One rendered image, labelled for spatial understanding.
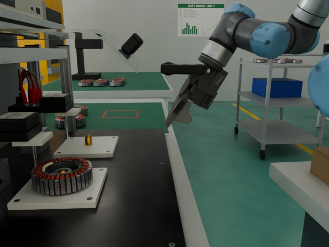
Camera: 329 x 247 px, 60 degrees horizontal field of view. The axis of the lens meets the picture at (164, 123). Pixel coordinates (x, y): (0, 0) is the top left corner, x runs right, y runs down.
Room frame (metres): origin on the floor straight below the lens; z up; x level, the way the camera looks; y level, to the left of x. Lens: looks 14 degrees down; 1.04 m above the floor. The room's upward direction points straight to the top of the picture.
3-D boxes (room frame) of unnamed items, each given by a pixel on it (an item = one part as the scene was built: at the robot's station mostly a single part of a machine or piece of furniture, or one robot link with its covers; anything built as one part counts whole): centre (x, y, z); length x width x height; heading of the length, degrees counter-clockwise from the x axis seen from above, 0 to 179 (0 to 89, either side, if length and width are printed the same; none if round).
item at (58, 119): (1.08, 0.37, 0.77); 0.11 x 0.11 x 0.04
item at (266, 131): (3.04, -1.22, 0.51); 1.01 x 0.60 x 1.01; 3
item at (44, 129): (0.75, 0.36, 0.80); 0.07 x 0.05 x 0.06; 3
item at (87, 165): (0.52, 0.20, 0.80); 0.11 x 0.11 x 0.04
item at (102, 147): (0.76, 0.21, 0.78); 0.15 x 0.15 x 0.01; 3
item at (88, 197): (0.52, 0.20, 0.78); 0.15 x 0.15 x 0.01; 3
